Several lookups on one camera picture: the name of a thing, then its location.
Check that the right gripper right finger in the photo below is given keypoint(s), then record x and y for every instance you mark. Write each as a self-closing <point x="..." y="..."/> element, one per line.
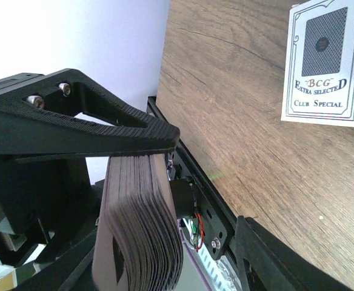
<point x="266" y="263"/>

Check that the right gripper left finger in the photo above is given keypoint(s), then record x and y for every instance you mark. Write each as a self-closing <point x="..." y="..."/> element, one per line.
<point x="72" y="271"/>

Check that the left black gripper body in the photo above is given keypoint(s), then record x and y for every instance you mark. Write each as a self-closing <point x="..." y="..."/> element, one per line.
<point x="41" y="202"/>

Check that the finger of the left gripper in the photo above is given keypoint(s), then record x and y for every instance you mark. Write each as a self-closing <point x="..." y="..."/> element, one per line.
<point x="66" y="115"/>

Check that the blue card deck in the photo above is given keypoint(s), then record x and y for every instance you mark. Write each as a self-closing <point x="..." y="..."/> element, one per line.
<point x="138" y="245"/>

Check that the white card box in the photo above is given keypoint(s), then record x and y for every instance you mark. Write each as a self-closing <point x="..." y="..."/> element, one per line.
<point x="319" y="74"/>

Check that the light blue slotted cable duct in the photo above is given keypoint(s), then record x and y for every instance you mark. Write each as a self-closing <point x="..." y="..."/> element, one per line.
<point x="219" y="274"/>

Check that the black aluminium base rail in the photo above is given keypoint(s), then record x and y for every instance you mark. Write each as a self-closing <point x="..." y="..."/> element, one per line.
<point x="193" y="192"/>

